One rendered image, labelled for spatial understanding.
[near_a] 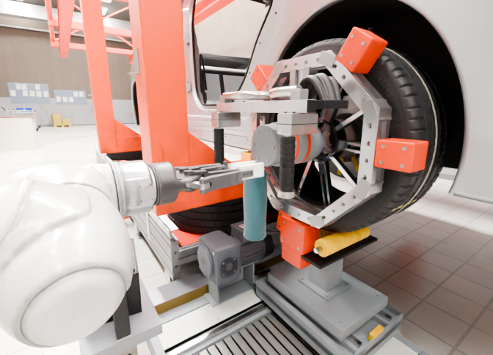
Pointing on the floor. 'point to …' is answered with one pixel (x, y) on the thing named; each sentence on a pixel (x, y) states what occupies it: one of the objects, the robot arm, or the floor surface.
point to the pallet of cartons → (59, 120)
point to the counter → (17, 133)
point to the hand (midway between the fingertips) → (246, 169)
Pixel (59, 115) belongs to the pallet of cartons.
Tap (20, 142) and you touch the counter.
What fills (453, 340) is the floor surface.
